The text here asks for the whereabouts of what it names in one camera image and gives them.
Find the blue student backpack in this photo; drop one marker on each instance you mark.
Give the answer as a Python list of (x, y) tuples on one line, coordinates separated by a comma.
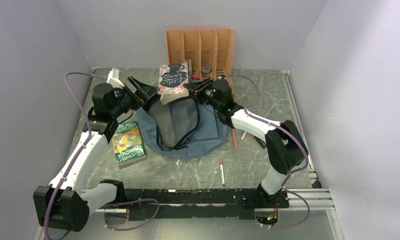
[(182, 129)]

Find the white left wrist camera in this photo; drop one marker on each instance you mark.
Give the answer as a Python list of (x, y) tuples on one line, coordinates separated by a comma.
[(113, 78)]

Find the pink black highlighter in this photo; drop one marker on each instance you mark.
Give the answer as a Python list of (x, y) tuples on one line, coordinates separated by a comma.
[(260, 142)]

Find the floral Little Women book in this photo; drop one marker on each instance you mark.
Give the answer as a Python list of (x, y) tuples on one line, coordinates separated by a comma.
[(171, 82)]

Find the brown round tape roll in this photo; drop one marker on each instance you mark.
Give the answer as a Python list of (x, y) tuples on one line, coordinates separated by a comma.
[(206, 68)]

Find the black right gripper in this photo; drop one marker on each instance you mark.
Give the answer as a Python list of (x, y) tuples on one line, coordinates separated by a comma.
[(193, 88)]

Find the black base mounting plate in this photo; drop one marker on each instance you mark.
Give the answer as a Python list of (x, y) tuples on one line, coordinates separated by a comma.
[(186, 212)]

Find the brown white marker pen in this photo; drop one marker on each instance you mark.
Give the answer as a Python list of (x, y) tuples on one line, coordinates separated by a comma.
[(221, 165)]

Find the yellow white marker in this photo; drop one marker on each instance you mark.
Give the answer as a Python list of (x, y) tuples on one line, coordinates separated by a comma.
[(243, 135)]

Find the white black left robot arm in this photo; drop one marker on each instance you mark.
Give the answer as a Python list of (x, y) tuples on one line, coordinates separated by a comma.
[(62, 204)]

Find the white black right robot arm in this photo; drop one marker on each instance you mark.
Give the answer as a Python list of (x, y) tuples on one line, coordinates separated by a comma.
[(285, 146)]

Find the aluminium frame rail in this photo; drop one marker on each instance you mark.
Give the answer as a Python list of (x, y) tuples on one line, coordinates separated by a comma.
[(312, 198)]

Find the orange pencil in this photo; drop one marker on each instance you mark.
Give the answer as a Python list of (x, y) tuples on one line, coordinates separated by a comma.
[(234, 139)]

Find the orange plastic file organizer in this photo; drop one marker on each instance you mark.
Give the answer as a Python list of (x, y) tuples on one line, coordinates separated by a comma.
[(203, 45)]

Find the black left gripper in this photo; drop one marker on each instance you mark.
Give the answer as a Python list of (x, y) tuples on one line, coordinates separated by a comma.
[(142, 94)]

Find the green Treehouse book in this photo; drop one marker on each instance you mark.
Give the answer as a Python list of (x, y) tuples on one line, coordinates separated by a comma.
[(128, 145)]

